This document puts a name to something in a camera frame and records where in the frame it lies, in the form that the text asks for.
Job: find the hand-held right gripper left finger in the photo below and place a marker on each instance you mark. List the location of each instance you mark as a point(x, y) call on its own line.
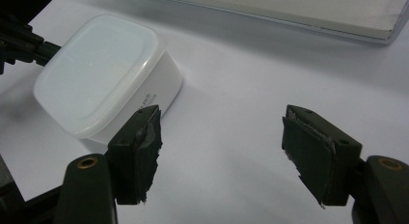
point(138, 153)

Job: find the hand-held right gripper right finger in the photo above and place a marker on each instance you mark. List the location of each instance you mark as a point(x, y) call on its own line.
point(316, 150)

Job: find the white lidded plastic container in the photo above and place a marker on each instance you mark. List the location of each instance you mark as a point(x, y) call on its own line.
point(103, 76)

